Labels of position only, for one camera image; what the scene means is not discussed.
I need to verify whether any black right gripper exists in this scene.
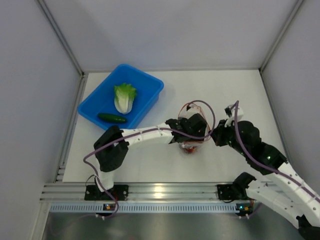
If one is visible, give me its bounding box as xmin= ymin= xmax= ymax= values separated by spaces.
xmin=209 ymin=118 xmax=250 ymax=157

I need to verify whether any clear zip top bag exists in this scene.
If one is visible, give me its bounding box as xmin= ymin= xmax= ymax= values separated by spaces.
xmin=179 ymin=103 xmax=210 ymax=152

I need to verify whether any fake green lettuce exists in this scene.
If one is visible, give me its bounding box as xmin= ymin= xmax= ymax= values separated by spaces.
xmin=113 ymin=83 xmax=137 ymax=115

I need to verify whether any fake green cucumber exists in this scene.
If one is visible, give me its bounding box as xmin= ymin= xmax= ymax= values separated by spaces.
xmin=97 ymin=113 xmax=128 ymax=124

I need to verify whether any fake red bell pepper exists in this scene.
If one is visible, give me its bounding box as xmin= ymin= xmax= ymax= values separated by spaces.
xmin=182 ymin=146 xmax=198 ymax=154

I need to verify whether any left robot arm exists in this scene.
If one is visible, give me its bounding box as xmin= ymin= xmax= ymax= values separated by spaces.
xmin=83 ymin=113 xmax=210 ymax=200

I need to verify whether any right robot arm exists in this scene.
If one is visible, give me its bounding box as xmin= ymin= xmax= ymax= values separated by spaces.
xmin=211 ymin=120 xmax=320 ymax=240

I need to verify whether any blue plastic bin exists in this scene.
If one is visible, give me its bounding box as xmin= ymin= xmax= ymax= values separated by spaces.
xmin=78 ymin=64 xmax=164 ymax=130

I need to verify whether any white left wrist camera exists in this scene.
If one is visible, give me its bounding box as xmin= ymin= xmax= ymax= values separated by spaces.
xmin=177 ymin=104 xmax=202 ymax=120

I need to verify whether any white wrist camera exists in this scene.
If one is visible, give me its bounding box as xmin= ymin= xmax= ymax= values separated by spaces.
xmin=177 ymin=104 xmax=202 ymax=120
xmin=224 ymin=104 xmax=244 ymax=128

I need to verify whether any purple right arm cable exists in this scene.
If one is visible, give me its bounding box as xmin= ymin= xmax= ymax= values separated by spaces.
xmin=231 ymin=100 xmax=320 ymax=203

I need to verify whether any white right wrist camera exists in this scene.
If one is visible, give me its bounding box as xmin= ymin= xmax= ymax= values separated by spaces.
xmin=224 ymin=104 xmax=244 ymax=128

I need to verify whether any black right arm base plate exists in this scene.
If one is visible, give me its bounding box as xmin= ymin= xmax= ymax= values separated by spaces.
xmin=217 ymin=184 xmax=250 ymax=202

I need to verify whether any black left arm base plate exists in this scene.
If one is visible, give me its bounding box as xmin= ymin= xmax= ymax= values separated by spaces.
xmin=84 ymin=184 xmax=129 ymax=201

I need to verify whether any white cable duct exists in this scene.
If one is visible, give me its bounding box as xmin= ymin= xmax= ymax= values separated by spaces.
xmin=50 ymin=203 xmax=245 ymax=214

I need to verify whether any aluminium corner post right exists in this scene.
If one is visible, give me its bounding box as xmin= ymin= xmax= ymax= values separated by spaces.
xmin=259 ymin=0 xmax=306 ymax=74

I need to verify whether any aluminium corner post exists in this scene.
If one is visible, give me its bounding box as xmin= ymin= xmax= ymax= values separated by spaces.
xmin=259 ymin=0 xmax=306 ymax=74
xmin=35 ymin=0 xmax=85 ymax=77

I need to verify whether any aluminium rail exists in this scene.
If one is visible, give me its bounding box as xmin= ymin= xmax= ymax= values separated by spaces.
xmin=39 ymin=181 xmax=308 ymax=202

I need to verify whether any aluminium corner post left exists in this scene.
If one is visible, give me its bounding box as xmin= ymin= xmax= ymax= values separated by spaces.
xmin=35 ymin=0 xmax=85 ymax=77

